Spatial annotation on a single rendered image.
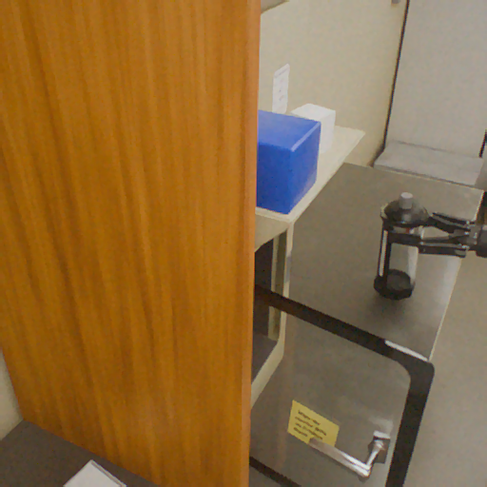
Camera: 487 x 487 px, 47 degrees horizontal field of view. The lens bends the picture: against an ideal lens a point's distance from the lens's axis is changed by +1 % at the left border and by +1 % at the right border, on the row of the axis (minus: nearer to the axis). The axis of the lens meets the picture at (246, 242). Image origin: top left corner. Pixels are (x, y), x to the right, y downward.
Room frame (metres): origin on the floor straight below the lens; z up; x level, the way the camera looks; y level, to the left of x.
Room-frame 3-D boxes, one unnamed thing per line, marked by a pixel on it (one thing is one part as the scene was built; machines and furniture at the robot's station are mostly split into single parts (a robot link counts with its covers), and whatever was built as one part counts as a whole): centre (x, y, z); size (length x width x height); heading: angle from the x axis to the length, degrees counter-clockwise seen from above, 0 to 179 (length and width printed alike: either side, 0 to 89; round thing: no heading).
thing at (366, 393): (0.55, -0.10, 1.19); 0.30 x 0.01 x 0.40; 57
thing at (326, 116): (0.80, -0.10, 1.54); 0.05 x 0.05 x 0.06; 49
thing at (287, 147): (0.67, -0.03, 1.56); 0.10 x 0.10 x 0.09; 64
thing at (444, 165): (3.25, -1.15, 0.17); 0.60 x 0.42 x 0.33; 62
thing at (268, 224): (0.76, -0.07, 1.46); 0.32 x 0.11 x 0.10; 154
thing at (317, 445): (0.49, -0.14, 1.20); 0.10 x 0.05 x 0.03; 57
